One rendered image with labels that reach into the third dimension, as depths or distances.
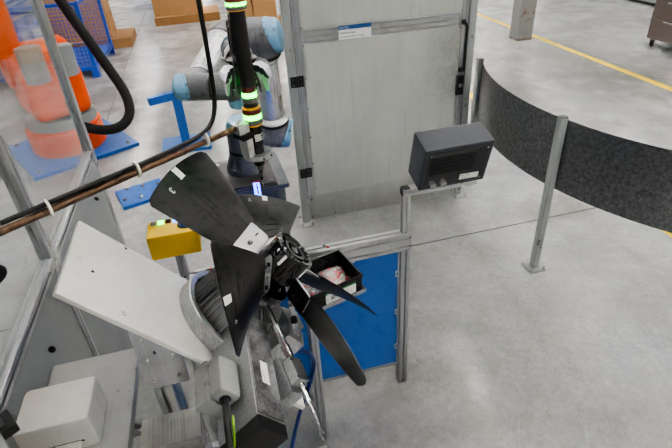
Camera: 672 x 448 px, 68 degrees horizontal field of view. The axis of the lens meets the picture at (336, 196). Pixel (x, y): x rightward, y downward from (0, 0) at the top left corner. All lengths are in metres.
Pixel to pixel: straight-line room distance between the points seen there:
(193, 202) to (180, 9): 9.33
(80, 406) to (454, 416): 1.57
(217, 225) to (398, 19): 2.19
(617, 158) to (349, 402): 1.69
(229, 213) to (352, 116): 2.08
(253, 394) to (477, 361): 1.72
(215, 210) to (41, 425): 0.63
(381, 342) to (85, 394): 1.28
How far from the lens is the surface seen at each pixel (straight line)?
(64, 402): 1.46
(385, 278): 2.05
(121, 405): 1.54
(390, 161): 3.48
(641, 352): 2.94
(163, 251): 1.74
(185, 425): 1.46
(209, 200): 1.25
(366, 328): 2.21
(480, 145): 1.80
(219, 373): 1.10
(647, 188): 2.72
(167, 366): 1.36
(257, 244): 1.28
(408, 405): 2.45
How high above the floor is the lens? 1.99
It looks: 31 degrees down
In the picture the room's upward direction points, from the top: 4 degrees counter-clockwise
